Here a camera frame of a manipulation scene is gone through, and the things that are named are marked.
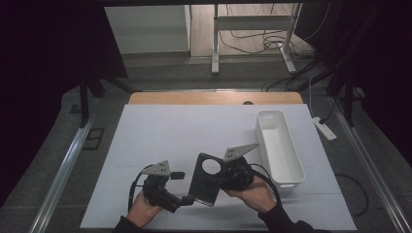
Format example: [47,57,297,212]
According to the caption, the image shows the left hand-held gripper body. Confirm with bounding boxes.
[142,160,183,214]

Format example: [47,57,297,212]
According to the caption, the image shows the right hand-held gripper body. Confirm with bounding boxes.
[215,143,260,191]

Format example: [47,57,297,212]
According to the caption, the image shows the black phone case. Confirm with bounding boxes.
[188,152,227,207]

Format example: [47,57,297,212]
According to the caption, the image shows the white plastic bin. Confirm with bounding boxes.
[255,110,306,190]

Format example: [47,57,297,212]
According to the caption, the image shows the person's left hand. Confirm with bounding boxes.
[125,190,165,229]

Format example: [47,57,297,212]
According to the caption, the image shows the person's right hand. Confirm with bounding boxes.
[224,176,277,214]

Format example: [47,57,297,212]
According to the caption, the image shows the white table cover sheet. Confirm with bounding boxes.
[80,103,358,231]

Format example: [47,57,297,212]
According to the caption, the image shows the wooden table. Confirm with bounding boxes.
[128,91,304,106]

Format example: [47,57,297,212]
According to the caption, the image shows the white power strip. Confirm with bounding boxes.
[312,116,338,142]

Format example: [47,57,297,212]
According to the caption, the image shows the black metal stand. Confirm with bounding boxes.
[326,72,357,127]
[78,75,105,128]

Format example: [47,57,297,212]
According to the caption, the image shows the white cabinet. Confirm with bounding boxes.
[104,4,192,55]

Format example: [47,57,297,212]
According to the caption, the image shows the dark curtain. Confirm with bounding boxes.
[0,0,129,208]
[295,0,412,166]

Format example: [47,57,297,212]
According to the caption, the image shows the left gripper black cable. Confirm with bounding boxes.
[127,164,154,213]

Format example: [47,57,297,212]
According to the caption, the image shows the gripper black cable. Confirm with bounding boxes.
[127,164,154,213]
[249,163,283,208]

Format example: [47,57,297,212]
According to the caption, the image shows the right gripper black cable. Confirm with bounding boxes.
[249,163,283,208]

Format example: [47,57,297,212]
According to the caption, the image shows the black floor frame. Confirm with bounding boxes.
[82,127,106,150]

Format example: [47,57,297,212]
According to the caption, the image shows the metal floor rail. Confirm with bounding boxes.
[329,96,412,233]
[28,116,95,233]

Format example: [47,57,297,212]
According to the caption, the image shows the white power strip cable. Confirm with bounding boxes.
[308,77,318,119]

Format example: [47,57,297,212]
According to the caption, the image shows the black looped floor cable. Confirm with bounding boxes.
[334,173,370,217]

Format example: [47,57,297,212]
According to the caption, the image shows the black floor cable bundle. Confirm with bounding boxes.
[218,28,314,56]

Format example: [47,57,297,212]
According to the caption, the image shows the white metal desk frame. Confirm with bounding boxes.
[211,3,303,76]

